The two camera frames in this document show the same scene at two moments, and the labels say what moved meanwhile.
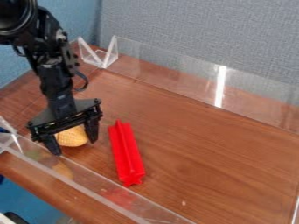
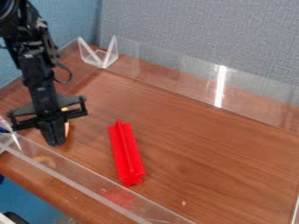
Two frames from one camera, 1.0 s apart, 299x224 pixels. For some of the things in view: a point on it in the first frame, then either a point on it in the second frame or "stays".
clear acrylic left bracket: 9,136 stays
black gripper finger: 92,128 to 58,136
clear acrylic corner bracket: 96,57 stays
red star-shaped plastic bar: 127,161 stays
